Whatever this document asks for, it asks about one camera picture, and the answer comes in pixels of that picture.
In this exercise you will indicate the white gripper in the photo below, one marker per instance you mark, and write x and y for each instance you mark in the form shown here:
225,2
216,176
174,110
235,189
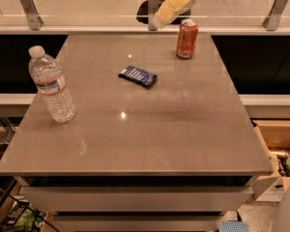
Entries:
168,12

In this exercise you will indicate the blue rxbar blueberry wrapper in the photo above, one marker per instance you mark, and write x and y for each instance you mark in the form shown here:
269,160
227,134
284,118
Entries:
138,76

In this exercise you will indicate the black office chair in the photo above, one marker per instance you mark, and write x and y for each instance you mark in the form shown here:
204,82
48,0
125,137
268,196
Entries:
142,14

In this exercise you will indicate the orange soda can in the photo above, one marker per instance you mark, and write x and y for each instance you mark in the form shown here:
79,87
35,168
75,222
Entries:
186,39

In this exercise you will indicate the clear plastic water bottle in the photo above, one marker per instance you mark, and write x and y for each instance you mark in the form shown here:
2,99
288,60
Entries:
51,84

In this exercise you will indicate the grey drawer cabinet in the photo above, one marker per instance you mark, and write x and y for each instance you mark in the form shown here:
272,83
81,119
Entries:
175,156

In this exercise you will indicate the cardboard box with items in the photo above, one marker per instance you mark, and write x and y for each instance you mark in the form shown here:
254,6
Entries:
274,136

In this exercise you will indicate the blue perforated object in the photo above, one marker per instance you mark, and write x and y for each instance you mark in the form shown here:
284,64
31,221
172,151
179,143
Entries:
234,226

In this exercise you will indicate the green black snack bag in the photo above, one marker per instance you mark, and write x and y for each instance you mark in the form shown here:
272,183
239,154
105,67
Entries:
23,217

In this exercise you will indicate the middle metal glass bracket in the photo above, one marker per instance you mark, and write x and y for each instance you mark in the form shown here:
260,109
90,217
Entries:
153,6

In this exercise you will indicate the metal glass bracket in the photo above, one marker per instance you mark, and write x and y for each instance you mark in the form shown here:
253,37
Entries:
153,6
35,22
273,18

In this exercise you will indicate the right metal glass bracket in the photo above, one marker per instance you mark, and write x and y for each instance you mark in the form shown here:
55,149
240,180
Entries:
273,18

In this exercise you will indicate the left metal glass bracket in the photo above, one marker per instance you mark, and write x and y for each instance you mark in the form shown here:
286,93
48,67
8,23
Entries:
35,22

